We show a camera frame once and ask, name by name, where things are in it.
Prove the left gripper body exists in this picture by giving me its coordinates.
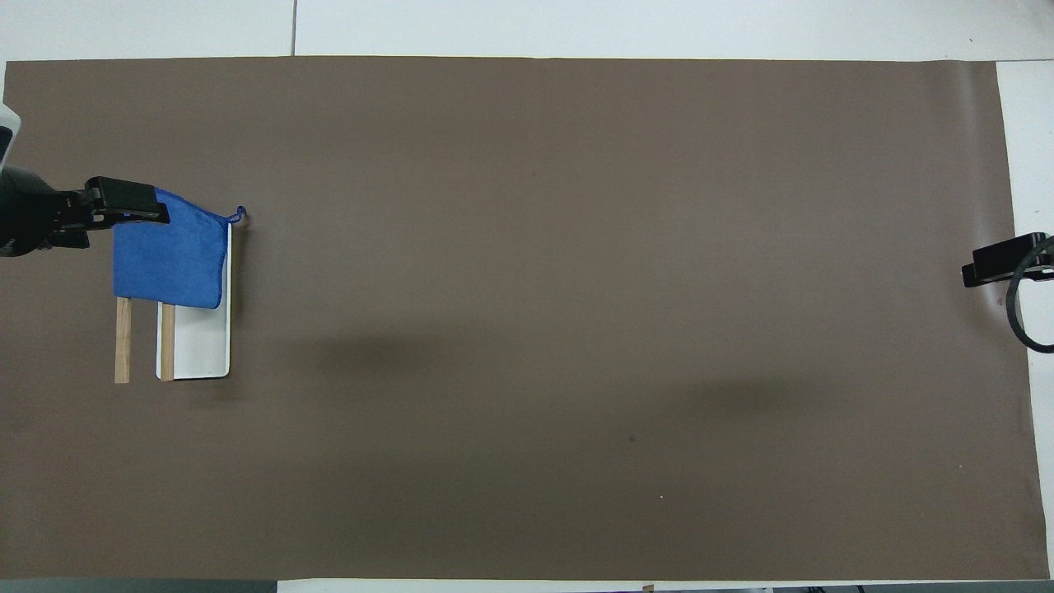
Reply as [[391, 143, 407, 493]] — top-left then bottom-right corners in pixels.
[[0, 164, 91, 259]]

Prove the blue towel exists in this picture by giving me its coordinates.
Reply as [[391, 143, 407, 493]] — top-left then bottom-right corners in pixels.
[[112, 189, 247, 311]]

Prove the wooden towel rack white base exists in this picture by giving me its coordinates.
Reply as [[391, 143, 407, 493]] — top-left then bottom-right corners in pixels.
[[114, 219, 235, 385]]

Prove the black cable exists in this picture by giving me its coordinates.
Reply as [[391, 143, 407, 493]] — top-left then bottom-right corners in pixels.
[[1002, 234, 1054, 354]]

